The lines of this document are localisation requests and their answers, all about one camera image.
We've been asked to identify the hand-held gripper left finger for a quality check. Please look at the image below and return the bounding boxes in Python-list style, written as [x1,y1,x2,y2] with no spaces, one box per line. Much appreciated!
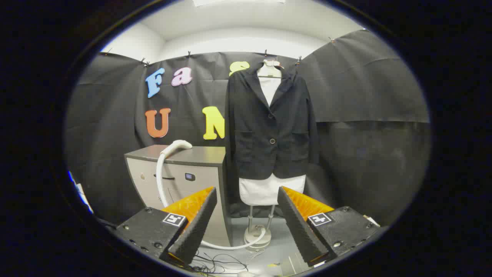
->
[115,187,218,267]

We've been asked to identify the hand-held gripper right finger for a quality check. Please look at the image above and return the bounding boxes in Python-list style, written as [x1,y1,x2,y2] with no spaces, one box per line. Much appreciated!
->
[278,186,381,268]

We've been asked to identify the white garment steamer head with hose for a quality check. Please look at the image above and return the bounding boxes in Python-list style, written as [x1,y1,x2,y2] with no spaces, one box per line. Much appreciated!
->
[155,140,267,250]

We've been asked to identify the black button jacket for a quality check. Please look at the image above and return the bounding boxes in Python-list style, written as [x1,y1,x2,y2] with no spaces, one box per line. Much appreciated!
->
[225,62,319,180]

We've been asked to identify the white steamer base with poles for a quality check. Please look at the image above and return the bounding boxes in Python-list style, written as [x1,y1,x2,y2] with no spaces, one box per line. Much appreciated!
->
[244,205,276,252]

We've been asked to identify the white mannequin torso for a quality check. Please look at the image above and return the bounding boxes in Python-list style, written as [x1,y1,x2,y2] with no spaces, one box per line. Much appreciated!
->
[239,75,307,206]

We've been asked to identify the grey cabinet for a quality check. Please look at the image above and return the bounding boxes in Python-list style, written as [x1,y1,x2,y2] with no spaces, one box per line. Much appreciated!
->
[124,145,231,247]

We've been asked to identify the black backdrop cloth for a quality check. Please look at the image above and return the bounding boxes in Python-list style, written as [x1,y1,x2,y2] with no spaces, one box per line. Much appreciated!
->
[65,29,431,227]

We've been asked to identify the white plastic hanger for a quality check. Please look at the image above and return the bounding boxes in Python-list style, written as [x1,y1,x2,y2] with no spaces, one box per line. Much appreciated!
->
[257,59,283,79]

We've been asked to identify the row of black cloth clips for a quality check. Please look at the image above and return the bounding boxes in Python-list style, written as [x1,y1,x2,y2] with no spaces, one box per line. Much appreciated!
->
[106,37,336,67]

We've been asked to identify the ceiling light panel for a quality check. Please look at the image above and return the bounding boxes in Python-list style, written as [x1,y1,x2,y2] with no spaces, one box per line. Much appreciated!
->
[192,0,287,7]

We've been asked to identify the black floor cables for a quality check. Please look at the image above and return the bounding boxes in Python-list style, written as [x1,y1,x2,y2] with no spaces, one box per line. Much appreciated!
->
[191,251,249,274]

